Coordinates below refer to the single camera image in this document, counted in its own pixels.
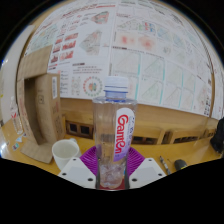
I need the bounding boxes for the black bag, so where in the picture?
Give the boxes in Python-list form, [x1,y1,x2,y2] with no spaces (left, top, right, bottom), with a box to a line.
[209,116,224,154]

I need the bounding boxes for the group of printed wall posters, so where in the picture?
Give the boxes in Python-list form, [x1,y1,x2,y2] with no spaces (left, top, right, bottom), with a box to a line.
[23,0,224,121]

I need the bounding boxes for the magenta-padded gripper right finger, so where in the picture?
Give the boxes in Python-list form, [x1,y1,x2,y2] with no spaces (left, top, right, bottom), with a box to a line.
[125,146,167,190]

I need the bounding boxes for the clear plastic water bottle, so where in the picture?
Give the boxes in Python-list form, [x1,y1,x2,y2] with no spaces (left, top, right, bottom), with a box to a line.
[92,75,138,191]

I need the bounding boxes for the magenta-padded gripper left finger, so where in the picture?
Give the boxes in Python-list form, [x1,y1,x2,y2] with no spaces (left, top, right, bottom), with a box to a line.
[58,145,100,190]

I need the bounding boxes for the brown cardboard box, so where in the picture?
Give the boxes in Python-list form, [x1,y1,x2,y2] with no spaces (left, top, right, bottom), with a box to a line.
[15,44,67,165]

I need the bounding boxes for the wooden slatted bench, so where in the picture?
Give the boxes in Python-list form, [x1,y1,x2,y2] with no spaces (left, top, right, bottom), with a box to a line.
[59,98,221,146]

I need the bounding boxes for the small clear red-labelled bottle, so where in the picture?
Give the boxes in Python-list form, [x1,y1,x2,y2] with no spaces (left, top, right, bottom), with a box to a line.
[9,96,24,135]

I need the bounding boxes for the dark pen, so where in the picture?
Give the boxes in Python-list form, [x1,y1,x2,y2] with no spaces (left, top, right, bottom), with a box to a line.
[159,155,172,175]

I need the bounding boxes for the white cup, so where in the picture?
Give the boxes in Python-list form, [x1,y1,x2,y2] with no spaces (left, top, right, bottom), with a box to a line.
[51,138,82,172]

